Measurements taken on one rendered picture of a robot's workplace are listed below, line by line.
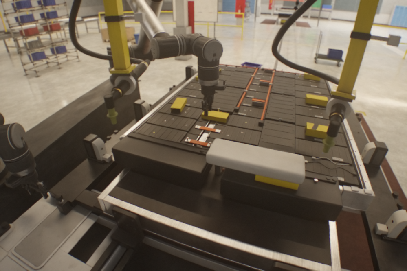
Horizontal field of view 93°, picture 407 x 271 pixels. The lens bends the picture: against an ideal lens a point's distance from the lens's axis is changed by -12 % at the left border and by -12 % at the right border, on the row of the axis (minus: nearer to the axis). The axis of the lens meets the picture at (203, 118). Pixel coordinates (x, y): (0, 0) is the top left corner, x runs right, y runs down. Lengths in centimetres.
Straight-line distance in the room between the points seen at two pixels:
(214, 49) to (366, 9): 60
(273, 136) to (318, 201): 52
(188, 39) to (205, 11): 811
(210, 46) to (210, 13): 820
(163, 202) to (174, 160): 17
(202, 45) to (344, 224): 193
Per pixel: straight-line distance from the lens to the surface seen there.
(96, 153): 133
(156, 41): 111
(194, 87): 182
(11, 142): 106
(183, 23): 630
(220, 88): 110
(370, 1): 81
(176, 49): 113
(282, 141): 122
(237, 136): 122
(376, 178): 145
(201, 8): 929
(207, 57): 104
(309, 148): 124
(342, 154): 128
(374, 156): 148
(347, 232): 230
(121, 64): 91
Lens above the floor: 169
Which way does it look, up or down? 30 degrees down
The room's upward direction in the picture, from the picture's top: straight up
